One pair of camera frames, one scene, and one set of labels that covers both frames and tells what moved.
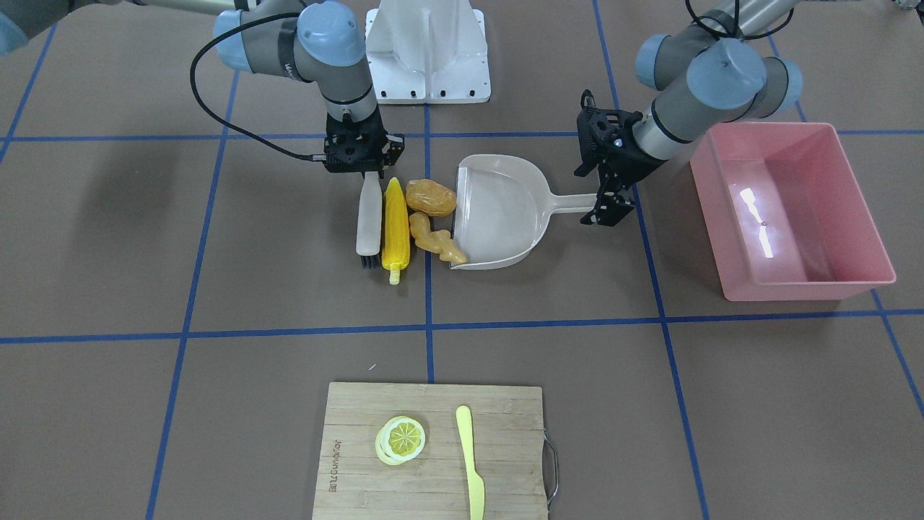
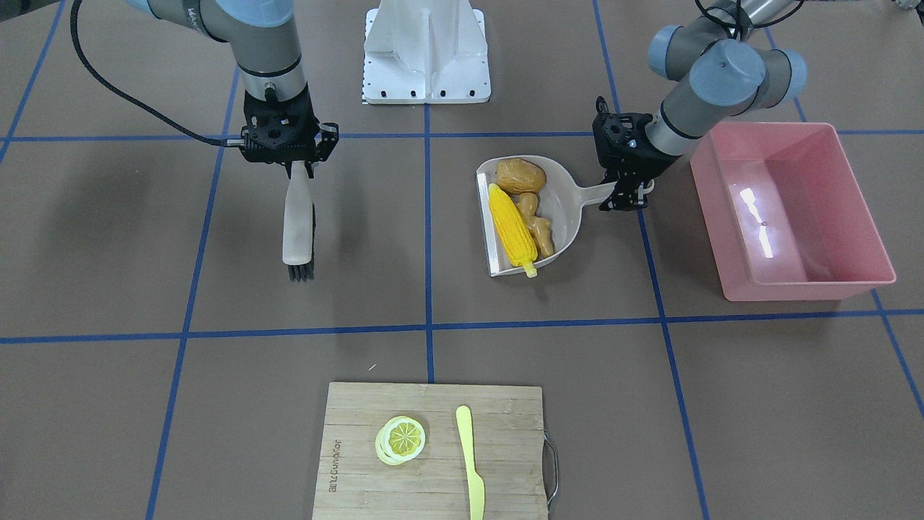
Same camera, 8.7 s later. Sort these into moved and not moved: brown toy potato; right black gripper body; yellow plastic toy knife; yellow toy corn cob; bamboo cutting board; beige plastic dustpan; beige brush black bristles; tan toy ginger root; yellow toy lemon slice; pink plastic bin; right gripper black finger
Moved: right gripper black finger; right black gripper body; beige brush black bristles; beige plastic dustpan; tan toy ginger root; brown toy potato; yellow toy corn cob
Not moved: yellow plastic toy knife; pink plastic bin; bamboo cutting board; yellow toy lemon slice
